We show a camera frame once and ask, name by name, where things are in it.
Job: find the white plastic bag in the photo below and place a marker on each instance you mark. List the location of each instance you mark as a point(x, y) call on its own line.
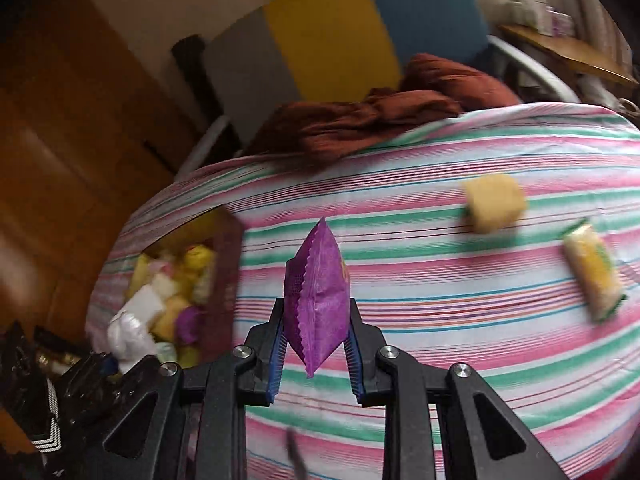
point(130, 340)

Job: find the wooden wardrobe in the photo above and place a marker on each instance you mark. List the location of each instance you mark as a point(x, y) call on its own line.
point(60, 135)

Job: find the black glossy bag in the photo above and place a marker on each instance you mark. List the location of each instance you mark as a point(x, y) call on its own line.
point(22, 375)

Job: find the tall white carton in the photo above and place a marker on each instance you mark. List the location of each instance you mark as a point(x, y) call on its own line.
point(530, 7)

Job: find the patterned curtain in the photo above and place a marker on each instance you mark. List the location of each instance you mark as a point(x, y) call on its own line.
point(600, 25)

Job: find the purple tissue box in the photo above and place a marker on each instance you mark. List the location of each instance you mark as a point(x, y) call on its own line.
point(562, 21)

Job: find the wooden side desk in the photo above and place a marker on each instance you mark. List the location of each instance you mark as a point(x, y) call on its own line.
point(565, 50)

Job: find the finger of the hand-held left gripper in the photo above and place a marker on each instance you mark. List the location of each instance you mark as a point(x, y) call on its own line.
point(109, 362)

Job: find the striped tablecloth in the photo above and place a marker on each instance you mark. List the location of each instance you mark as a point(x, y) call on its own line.
point(425, 285)

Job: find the gold tin box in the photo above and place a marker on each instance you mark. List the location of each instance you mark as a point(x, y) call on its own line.
point(225, 280)

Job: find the yellow sponge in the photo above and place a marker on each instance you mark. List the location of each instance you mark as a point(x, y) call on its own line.
point(495, 205)

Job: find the grey yellow blue chair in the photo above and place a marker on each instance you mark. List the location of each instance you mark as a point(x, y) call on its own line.
point(320, 35)

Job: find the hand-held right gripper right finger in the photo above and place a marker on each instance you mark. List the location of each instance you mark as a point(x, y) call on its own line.
point(354, 360)

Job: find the yellow snack packet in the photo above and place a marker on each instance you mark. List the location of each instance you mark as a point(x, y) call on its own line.
point(595, 270)

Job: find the purple snack packet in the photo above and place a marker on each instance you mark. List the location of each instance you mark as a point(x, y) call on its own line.
point(317, 300)
point(189, 321)

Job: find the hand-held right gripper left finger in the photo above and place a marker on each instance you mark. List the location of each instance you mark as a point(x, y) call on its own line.
point(275, 360)

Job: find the brown cloth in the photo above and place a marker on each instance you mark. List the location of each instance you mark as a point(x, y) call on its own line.
point(350, 125)

